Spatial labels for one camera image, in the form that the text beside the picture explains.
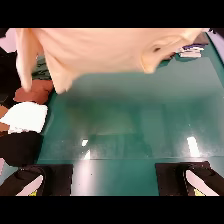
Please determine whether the cream T-shirt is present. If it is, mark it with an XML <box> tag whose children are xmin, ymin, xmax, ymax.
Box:
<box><xmin>14</xmin><ymin>28</ymin><xmax>206</xmax><ymax>95</ymax></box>

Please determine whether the rust brown garment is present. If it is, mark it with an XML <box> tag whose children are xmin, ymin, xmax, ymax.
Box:
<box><xmin>13</xmin><ymin>79</ymin><xmax>55</xmax><ymax>105</ymax></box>

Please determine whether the dark green garment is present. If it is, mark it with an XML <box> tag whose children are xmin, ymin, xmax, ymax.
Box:
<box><xmin>32</xmin><ymin>55</ymin><xmax>52</xmax><ymax>81</ymax></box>

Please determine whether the white garment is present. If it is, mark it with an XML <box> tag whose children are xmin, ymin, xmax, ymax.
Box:
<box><xmin>0</xmin><ymin>101</ymin><xmax>49</xmax><ymax>135</ymax></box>

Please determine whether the black garment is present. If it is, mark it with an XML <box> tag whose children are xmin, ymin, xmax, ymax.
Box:
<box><xmin>0</xmin><ymin>46</ymin><xmax>22</xmax><ymax>109</ymax></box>
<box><xmin>0</xmin><ymin>130</ymin><xmax>44</xmax><ymax>168</ymax></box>

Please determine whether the pale beige folded garment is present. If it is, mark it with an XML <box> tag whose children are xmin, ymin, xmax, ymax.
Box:
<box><xmin>178</xmin><ymin>45</ymin><xmax>205</xmax><ymax>59</ymax></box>

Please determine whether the dark grey folded garment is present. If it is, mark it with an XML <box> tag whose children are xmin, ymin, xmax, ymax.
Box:
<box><xmin>191</xmin><ymin>32</ymin><xmax>210</xmax><ymax>47</ymax></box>

